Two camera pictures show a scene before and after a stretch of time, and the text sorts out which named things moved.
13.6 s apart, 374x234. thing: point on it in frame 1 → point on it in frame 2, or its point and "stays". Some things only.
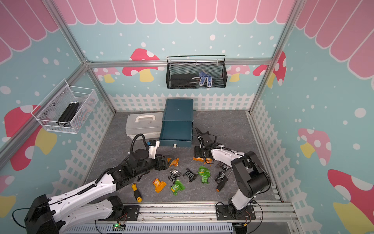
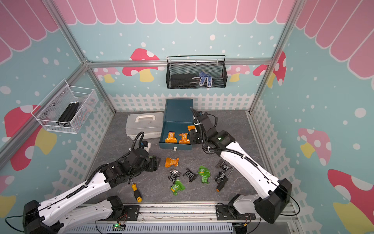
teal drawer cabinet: [177, 128] stays
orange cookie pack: [175, 162] stays
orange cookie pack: [198, 159] → [171, 138]
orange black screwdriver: [223, 183] stays
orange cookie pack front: [159, 185] → [191, 127]
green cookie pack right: [205, 173] stays
